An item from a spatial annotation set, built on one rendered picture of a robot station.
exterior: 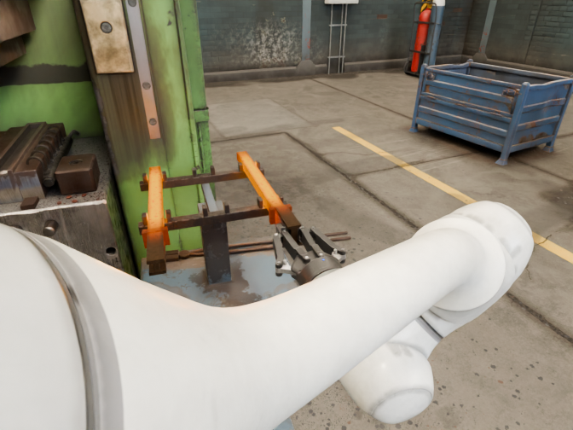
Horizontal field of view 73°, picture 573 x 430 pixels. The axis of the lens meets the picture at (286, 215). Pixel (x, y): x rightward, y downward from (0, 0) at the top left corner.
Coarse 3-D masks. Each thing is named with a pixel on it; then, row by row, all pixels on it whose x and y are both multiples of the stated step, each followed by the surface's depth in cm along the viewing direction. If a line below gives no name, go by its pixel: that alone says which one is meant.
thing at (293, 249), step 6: (282, 228) 72; (282, 234) 72; (288, 234) 72; (288, 240) 70; (288, 246) 70; (294, 246) 68; (288, 252) 70; (294, 252) 67; (300, 252) 66; (294, 258) 68; (306, 258) 64
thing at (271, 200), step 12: (240, 156) 106; (252, 168) 99; (252, 180) 94; (264, 180) 92; (264, 192) 87; (264, 204) 86; (276, 204) 82; (288, 204) 81; (288, 216) 75; (288, 228) 72
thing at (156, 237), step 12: (156, 168) 99; (156, 180) 92; (156, 192) 87; (156, 204) 82; (156, 216) 77; (156, 228) 72; (144, 240) 72; (156, 240) 69; (168, 240) 73; (156, 252) 66; (156, 264) 64
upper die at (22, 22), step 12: (0, 0) 89; (12, 0) 98; (24, 0) 108; (0, 12) 88; (12, 12) 96; (24, 12) 106; (0, 24) 87; (12, 24) 95; (24, 24) 104; (0, 36) 86; (12, 36) 93
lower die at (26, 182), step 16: (16, 128) 124; (64, 128) 129; (0, 144) 111; (32, 144) 110; (48, 144) 110; (16, 160) 97; (32, 160) 99; (16, 176) 94; (32, 176) 95; (0, 192) 94; (16, 192) 95; (32, 192) 96
